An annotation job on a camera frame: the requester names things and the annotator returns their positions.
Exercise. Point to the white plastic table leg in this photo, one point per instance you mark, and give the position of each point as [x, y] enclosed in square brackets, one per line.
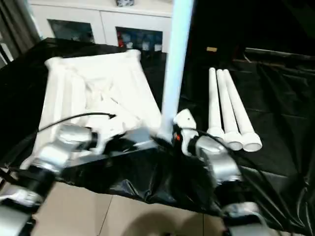
[226, 105]
[213, 103]
[237, 103]
[177, 61]

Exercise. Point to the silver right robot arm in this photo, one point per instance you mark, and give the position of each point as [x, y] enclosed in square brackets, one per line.
[216, 157]

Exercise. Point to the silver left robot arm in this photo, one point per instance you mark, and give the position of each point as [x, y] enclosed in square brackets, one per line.
[71, 137]

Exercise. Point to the small tan label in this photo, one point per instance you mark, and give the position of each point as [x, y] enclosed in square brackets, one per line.
[211, 49]

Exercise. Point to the black glossy mat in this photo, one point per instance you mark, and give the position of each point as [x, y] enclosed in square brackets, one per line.
[283, 110]

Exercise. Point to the white cabinet with glass doors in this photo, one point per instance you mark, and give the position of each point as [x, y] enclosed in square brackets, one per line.
[103, 19]

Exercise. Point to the long black bar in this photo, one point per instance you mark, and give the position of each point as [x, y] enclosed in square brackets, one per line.
[280, 54]

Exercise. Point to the dark object on cabinet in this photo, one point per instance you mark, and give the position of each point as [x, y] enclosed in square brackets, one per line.
[125, 2]

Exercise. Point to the grey curtain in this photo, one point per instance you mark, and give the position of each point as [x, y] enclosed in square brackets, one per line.
[14, 27]

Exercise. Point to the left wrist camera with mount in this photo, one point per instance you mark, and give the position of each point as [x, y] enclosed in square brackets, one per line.
[108, 130]

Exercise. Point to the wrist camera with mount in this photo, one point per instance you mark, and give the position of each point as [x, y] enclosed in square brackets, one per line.
[108, 130]
[184, 118]

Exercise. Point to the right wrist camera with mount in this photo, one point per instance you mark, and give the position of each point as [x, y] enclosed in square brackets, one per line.
[184, 118]

